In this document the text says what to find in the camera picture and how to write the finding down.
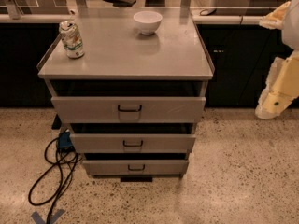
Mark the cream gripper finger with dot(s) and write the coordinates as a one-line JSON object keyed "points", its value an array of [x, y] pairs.
{"points": [[282, 87], [274, 20]]}

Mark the grey top drawer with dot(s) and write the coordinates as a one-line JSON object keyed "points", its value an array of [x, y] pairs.
{"points": [[129, 109]]}

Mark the grey drawer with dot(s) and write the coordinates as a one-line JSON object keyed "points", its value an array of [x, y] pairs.
{"points": [[133, 143], [129, 109], [136, 167]]}

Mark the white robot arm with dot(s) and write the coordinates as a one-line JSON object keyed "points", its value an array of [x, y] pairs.
{"points": [[290, 30]]}

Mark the grey metal drawer cabinet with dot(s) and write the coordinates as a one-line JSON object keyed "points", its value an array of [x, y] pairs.
{"points": [[121, 62]]}

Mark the grey bottom drawer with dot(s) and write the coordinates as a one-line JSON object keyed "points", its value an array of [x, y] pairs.
{"points": [[136, 167]]}

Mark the grey middle drawer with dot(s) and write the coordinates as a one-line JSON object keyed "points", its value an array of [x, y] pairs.
{"points": [[133, 143]]}

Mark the white ceramic bowl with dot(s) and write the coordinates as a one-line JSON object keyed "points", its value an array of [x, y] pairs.
{"points": [[147, 22]]}

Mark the black office chair seat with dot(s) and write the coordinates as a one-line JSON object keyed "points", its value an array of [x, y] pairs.
{"points": [[121, 3]]}

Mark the crushed white green can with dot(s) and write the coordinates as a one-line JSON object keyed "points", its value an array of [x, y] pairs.
{"points": [[71, 39]]}

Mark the blue power box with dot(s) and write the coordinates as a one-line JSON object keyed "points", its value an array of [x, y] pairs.
{"points": [[64, 142]]}

